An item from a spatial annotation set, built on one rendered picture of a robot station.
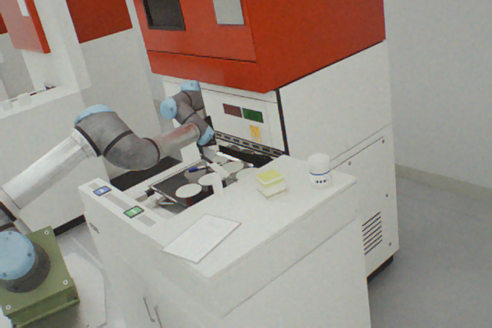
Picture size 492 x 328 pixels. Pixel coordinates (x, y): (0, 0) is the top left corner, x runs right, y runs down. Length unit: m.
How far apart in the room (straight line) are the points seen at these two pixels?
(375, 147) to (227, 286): 1.19
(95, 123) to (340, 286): 0.97
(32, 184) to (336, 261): 0.98
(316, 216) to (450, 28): 1.77
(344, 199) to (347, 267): 0.27
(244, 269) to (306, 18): 0.95
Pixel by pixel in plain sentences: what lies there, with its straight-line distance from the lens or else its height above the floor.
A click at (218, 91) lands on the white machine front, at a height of 1.17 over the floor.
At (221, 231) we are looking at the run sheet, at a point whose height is 0.97.
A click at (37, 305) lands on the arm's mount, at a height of 0.87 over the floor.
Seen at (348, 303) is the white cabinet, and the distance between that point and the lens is 1.83.
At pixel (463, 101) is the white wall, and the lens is 3.09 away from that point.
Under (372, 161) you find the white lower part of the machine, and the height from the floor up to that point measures 0.69.
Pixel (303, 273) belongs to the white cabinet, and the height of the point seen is 0.76.
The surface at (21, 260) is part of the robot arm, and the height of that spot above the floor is 1.10.
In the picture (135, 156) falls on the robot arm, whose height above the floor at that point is 1.21.
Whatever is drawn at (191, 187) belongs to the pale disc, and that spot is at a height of 0.90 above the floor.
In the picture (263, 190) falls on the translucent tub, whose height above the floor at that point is 1.00.
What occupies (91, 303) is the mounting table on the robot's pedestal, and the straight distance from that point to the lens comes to 1.60.
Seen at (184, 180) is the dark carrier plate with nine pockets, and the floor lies 0.90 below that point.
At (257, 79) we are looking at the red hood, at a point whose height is 1.28.
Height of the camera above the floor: 1.75
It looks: 24 degrees down
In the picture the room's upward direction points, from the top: 11 degrees counter-clockwise
